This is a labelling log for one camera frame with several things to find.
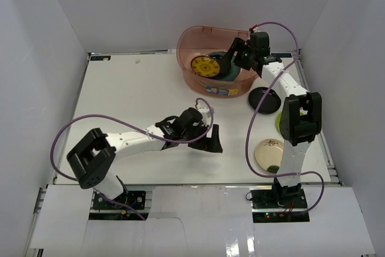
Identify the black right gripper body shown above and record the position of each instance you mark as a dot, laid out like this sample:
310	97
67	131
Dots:
249	55

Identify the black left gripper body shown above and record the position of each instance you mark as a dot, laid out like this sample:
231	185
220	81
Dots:
204	141

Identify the black glossy plate front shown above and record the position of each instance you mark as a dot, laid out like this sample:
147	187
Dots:
224	64

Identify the dark teal ceramic plate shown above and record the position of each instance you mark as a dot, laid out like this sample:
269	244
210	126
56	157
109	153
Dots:
233	72

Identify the yellow patterned black plate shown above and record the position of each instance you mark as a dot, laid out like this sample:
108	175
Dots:
205	66

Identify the beige ceramic plate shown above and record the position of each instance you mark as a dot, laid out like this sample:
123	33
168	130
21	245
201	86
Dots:
268	154

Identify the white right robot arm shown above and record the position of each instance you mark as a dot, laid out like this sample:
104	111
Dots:
301	117

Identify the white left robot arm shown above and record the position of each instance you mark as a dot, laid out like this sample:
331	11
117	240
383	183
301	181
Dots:
93	156

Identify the translucent pink plastic bin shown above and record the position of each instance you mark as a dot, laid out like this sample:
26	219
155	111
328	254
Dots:
201	40

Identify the right blue corner label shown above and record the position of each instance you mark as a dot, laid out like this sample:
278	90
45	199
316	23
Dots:
282	55

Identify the blue corner label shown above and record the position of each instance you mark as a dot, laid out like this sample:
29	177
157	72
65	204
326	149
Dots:
100	58
282	55

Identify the black plate rear right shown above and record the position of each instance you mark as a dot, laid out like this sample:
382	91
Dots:
270	104

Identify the lime green plate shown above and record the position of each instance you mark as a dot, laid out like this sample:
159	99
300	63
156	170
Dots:
278	119

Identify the left blue corner label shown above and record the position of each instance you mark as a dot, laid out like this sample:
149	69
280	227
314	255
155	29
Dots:
100	58

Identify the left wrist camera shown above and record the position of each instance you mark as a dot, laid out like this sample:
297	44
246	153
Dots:
207	114

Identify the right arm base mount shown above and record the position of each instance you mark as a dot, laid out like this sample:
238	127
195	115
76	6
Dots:
264	200

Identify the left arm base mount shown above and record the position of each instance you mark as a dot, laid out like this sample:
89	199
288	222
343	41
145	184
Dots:
135	199

